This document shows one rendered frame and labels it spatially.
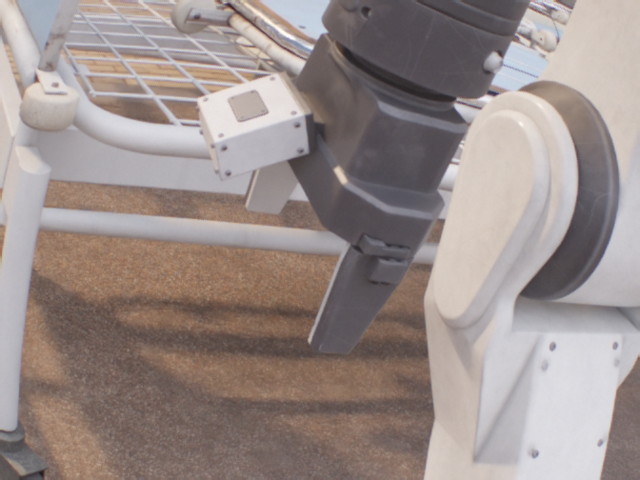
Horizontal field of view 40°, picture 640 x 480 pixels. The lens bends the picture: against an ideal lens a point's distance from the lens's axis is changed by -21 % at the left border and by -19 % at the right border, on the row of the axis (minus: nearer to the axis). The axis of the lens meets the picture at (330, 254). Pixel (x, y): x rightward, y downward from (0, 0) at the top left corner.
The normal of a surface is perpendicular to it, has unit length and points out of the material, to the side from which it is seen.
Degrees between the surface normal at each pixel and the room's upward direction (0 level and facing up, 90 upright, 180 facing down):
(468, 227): 90
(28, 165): 0
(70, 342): 0
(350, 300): 101
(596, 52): 90
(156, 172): 90
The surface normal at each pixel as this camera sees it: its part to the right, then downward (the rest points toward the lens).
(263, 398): 0.32, -0.88
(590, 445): 0.51, -0.04
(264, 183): 0.34, 0.63
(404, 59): -0.19, 0.47
